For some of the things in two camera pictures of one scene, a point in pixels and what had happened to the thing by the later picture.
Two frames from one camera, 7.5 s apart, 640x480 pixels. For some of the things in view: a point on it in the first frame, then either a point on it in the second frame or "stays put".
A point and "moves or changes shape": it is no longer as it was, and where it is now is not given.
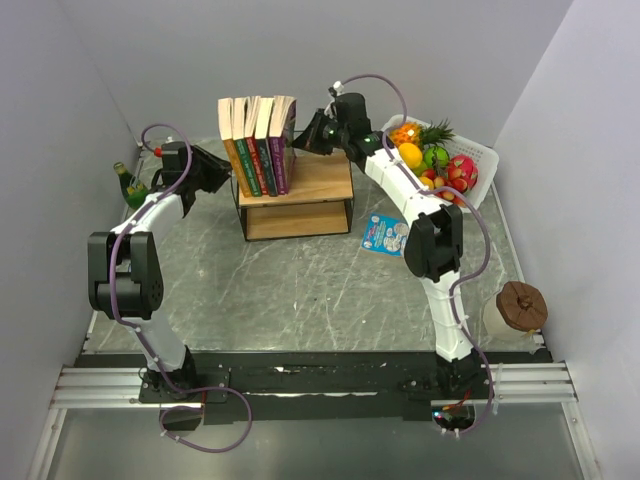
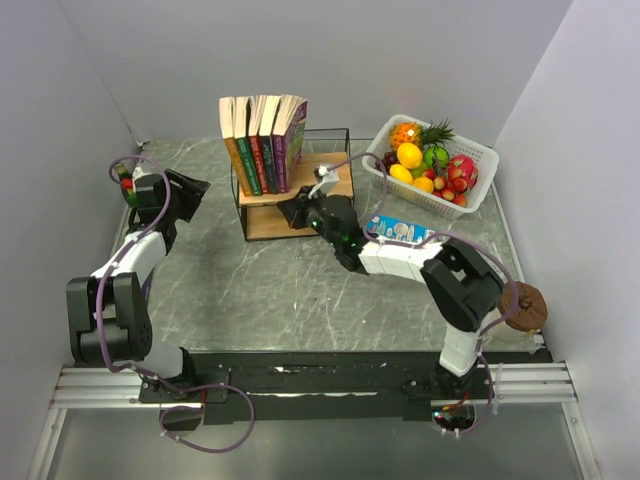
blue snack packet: (385, 234) stays put
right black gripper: (308, 140) to (295, 209)
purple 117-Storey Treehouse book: (283, 134) moves or changes shape
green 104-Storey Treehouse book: (239, 133) stays put
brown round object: (521, 306) stays put
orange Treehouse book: (226, 114) stays put
